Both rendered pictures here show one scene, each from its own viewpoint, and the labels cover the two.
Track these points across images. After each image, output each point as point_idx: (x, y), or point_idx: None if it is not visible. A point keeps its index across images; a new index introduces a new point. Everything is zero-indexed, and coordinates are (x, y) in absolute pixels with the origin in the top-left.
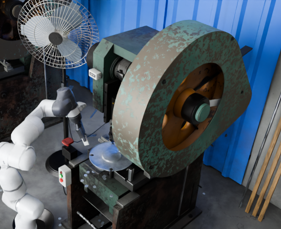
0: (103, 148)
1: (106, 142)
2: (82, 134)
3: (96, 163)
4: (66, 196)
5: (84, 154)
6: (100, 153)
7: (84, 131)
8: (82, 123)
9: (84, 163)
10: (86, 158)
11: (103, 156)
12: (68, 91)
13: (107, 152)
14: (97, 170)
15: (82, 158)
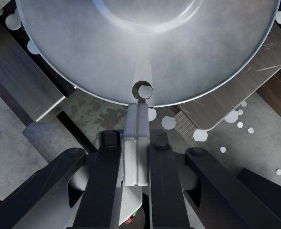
0: (77, 22)
1: (20, 6)
2: (252, 196)
3: (216, 64)
4: (39, 164)
5: (34, 135)
6: (125, 42)
7: (82, 153)
8: None
9: (212, 128)
10: (58, 124)
11: (165, 19)
12: None
13: (127, 0)
14: (275, 55)
15: (59, 141)
